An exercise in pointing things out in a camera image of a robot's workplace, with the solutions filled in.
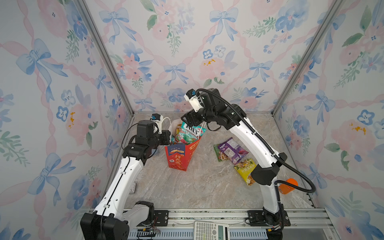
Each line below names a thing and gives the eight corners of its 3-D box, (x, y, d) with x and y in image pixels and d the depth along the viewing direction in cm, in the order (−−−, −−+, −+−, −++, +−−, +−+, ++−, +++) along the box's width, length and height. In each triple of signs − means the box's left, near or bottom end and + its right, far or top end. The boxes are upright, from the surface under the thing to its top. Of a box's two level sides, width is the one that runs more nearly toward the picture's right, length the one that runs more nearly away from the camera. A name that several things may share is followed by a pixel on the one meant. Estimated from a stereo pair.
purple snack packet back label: (234, 165, 94) (235, 162, 91) (217, 148, 102) (218, 145, 98) (246, 154, 99) (248, 151, 96) (229, 139, 107) (230, 136, 103)
